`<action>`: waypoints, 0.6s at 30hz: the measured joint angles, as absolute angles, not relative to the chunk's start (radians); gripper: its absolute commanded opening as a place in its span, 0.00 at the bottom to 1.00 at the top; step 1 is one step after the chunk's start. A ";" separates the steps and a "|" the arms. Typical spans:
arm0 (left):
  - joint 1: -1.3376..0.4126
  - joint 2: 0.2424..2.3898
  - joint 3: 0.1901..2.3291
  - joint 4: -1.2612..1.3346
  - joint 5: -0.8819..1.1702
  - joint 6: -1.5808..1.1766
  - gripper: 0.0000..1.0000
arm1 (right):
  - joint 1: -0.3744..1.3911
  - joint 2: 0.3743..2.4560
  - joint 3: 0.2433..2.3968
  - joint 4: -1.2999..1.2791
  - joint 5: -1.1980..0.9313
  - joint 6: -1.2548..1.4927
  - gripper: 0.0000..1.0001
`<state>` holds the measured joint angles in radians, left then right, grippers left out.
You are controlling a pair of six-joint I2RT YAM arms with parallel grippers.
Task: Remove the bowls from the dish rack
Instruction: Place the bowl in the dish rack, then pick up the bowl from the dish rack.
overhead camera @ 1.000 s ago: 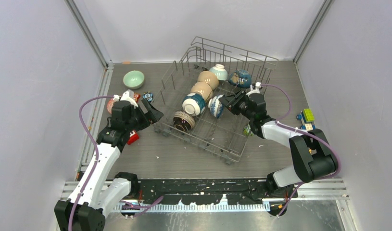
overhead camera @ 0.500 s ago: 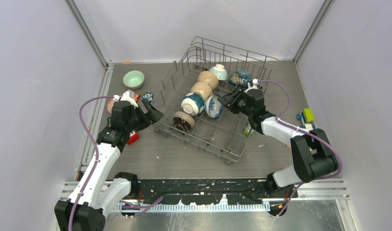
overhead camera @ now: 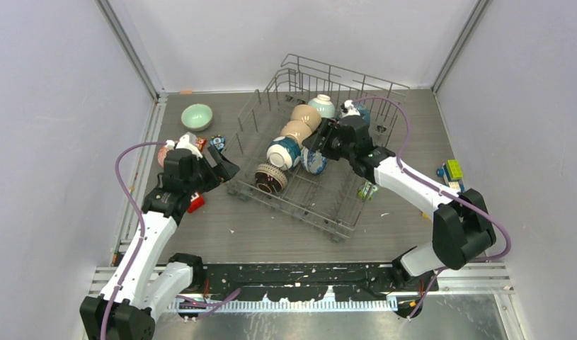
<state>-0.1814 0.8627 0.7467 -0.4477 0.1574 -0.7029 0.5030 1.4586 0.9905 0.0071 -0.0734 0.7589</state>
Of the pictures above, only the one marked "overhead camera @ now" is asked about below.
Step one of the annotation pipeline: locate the beige bowl lower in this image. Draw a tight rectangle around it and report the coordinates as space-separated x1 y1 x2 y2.
280 120 313 148

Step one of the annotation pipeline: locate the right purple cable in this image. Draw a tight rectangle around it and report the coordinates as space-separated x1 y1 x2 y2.
351 96 513 320

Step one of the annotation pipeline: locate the red owl toy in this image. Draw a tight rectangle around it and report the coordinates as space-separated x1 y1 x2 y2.
195 137 207 152

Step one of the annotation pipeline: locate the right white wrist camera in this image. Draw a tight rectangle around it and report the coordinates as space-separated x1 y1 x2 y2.
340 100 360 118

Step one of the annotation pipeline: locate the blue floral white bowl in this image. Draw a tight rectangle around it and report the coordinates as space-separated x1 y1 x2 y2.
301 147 328 175

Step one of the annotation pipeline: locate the beige bowl upper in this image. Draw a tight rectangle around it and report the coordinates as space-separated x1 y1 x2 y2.
290 104 322 132

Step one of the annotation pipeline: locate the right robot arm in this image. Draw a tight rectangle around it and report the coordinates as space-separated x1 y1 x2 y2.
303 115 496 291

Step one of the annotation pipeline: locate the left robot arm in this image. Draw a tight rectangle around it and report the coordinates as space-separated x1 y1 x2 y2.
79 146 240 339

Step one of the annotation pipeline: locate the purple cable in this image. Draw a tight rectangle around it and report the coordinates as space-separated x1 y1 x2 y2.
99 140 242 340
351 96 513 320

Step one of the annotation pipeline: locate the beige bowl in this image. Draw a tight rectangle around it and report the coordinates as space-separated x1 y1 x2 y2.
280 120 313 148
290 104 322 132

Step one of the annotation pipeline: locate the green blue toy car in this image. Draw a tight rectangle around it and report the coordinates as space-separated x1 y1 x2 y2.
436 159 465 192

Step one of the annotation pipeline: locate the pale green celadon bowl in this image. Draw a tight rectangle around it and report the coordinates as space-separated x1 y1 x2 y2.
181 103 213 132

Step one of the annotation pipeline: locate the dark teal painted bowl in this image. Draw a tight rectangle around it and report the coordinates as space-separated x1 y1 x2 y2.
354 103 371 125

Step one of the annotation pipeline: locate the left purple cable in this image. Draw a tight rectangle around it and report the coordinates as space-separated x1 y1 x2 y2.
99 140 242 340

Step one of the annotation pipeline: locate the brown ribbed bowl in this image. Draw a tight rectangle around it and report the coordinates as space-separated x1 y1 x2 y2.
255 163 288 193

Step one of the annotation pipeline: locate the red toy block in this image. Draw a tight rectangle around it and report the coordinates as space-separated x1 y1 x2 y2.
187 192 205 214

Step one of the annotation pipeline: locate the teal and white bowl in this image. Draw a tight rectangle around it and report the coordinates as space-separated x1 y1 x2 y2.
266 136 301 171

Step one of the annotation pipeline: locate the grey wire dish rack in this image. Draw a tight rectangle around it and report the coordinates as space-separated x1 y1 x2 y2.
224 54 409 242

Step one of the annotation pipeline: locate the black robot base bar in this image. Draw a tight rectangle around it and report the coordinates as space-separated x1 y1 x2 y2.
183 261 434 317

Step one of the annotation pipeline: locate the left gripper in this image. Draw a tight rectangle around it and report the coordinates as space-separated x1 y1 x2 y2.
185 145 239 195

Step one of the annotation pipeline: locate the green owl toy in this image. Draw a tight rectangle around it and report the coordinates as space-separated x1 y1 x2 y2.
358 181 379 200

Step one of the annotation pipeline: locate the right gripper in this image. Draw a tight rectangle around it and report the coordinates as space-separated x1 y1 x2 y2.
303 117 355 162

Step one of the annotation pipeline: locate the light green striped bowl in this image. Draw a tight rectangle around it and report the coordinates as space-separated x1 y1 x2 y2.
307 94 336 119

